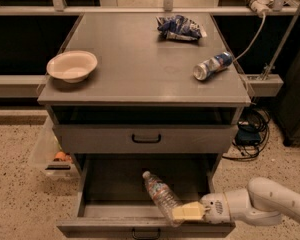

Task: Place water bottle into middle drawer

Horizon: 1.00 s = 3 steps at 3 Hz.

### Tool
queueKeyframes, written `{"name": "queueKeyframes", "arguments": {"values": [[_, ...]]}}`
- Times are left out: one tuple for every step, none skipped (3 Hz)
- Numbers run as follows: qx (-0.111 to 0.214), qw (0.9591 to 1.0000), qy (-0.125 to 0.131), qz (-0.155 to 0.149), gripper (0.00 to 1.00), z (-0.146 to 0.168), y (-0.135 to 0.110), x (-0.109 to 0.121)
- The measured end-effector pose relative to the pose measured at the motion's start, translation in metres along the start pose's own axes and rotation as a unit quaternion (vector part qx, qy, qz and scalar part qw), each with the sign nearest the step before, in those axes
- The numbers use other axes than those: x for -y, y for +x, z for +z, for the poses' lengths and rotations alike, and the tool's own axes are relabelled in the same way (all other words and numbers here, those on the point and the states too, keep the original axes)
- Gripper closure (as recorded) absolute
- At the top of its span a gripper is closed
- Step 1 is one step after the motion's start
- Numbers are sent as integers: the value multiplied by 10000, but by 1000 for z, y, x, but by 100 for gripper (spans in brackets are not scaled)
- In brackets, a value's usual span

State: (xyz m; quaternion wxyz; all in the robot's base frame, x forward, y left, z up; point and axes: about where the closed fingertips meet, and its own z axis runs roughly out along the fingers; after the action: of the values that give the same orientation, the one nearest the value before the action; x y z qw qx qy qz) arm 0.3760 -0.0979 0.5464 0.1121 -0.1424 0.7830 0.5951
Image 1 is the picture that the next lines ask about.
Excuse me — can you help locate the blue white chip bag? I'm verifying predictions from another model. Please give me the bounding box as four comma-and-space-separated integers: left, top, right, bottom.
156, 15, 207, 41

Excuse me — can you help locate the white power cable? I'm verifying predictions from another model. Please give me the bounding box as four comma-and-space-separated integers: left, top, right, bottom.
231, 12, 267, 64

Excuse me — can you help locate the open grey middle drawer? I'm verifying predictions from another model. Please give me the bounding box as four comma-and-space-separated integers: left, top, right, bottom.
57, 153, 235, 240

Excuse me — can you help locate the white power strip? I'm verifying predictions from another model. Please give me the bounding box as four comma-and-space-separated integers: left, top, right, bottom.
244, 0, 272, 17

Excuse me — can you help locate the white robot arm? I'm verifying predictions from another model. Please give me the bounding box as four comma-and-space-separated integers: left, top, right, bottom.
172, 177, 300, 226

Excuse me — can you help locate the clear plastic storage bin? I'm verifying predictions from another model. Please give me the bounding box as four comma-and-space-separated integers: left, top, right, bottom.
28, 118, 79, 179

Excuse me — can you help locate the orange fruit in bin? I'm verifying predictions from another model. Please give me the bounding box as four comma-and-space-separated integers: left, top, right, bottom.
54, 151, 72, 162

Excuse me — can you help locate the clear plastic water bottle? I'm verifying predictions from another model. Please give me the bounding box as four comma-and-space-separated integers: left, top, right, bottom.
142, 171, 182, 227

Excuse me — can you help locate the grey drawer cabinet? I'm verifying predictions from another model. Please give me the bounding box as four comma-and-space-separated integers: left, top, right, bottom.
36, 12, 252, 172

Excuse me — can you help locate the black cable bundle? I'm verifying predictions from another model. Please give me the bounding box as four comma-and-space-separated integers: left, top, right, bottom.
221, 107, 271, 162

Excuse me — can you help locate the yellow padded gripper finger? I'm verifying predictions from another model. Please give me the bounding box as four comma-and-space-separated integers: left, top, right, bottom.
172, 201, 206, 221

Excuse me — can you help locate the crushed blue soda can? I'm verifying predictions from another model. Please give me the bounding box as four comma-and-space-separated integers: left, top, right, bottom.
193, 52, 233, 81

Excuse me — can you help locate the closed grey upper drawer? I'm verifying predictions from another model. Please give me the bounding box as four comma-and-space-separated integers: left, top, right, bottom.
53, 124, 238, 154

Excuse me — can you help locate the white paper bowl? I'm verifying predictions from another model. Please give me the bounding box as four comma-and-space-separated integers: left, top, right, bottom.
46, 51, 98, 83

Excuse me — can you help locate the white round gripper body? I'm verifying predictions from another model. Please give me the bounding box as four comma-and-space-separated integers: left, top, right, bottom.
200, 193, 231, 224

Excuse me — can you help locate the blue box on floor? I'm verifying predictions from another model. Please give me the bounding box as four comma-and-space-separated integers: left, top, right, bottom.
235, 130, 261, 146

